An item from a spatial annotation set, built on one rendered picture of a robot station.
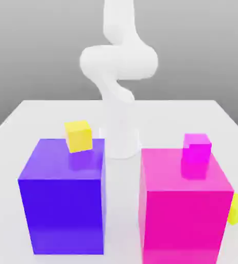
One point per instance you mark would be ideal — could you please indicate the large pink box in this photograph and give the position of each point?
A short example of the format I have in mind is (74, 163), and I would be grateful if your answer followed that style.
(185, 216)

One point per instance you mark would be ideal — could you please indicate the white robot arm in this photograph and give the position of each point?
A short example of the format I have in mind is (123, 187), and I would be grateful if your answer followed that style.
(119, 59)

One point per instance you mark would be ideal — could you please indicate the large blue box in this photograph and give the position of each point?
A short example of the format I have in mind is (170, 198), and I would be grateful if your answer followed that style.
(63, 206)

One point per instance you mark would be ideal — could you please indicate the small magenta cube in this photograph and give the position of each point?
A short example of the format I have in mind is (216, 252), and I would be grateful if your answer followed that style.
(197, 152)

